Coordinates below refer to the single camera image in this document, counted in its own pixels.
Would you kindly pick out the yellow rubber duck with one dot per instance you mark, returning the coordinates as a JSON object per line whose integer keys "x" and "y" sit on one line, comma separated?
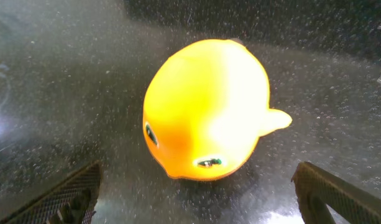
{"x": 202, "y": 109}

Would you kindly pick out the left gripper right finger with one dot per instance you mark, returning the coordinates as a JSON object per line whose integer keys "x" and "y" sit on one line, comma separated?
{"x": 339, "y": 196}

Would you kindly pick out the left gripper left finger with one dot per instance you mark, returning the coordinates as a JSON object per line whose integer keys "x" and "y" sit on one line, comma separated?
{"x": 66, "y": 196}

